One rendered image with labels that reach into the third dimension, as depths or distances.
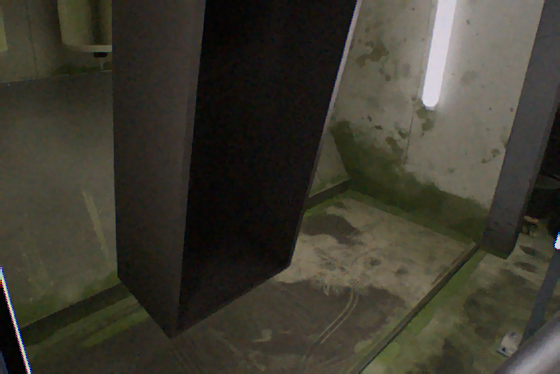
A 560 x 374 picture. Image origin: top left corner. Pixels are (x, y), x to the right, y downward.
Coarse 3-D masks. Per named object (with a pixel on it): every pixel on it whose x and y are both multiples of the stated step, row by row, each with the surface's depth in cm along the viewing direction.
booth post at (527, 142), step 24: (552, 0) 219; (552, 24) 222; (552, 48) 225; (528, 72) 236; (552, 72) 228; (528, 96) 239; (552, 96) 231; (528, 120) 243; (552, 120) 245; (528, 144) 246; (504, 168) 259; (528, 168) 249; (504, 192) 263; (528, 192) 257; (504, 216) 267; (504, 240) 271
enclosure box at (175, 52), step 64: (128, 0) 100; (192, 0) 83; (256, 0) 140; (320, 0) 133; (128, 64) 108; (192, 64) 90; (256, 64) 155; (320, 64) 139; (128, 128) 117; (192, 128) 99; (256, 128) 170; (320, 128) 147; (128, 192) 129; (192, 192) 164; (256, 192) 181; (128, 256) 143; (192, 256) 173; (256, 256) 180; (192, 320) 146
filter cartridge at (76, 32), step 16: (64, 0) 181; (80, 0) 180; (96, 0) 183; (64, 16) 184; (80, 16) 182; (96, 16) 184; (64, 32) 189; (80, 32) 185; (96, 32) 188; (64, 48) 192; (80, 48) 187; (96, 48) 188
